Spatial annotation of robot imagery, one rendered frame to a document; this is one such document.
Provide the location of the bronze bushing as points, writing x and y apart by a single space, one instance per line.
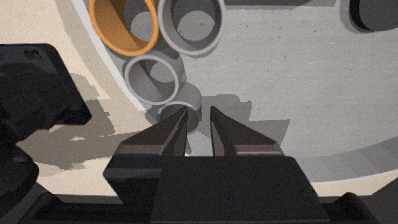
107 18

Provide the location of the grey metal bushing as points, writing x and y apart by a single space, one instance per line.
179 43
143 86
188 95

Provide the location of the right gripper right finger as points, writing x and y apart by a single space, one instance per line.
231 138

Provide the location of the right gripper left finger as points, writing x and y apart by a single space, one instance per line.
167 138

